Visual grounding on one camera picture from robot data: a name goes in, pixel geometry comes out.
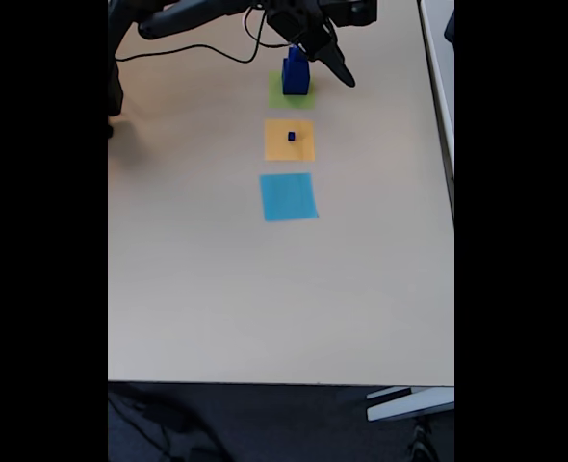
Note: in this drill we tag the medium blue cube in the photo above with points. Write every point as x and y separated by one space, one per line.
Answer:
299 69

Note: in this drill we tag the small blue cube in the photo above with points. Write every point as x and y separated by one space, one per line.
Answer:
295 53

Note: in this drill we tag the largest blue cube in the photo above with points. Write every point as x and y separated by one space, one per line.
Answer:
294 85

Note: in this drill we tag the green paper square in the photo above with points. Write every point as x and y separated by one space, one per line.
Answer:
274 98

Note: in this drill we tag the orange paper square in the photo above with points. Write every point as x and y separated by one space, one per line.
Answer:
274 149

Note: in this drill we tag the light blue paper square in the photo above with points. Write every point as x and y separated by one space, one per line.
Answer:
289 197

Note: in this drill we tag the white side table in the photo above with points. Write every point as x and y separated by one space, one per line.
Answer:
440 72

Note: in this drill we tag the dark chair part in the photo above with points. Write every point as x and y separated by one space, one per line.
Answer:
450 29

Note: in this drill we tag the white table foot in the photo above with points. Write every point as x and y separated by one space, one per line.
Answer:
409 406

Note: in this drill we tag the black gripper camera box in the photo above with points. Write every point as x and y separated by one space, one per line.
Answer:
353 12

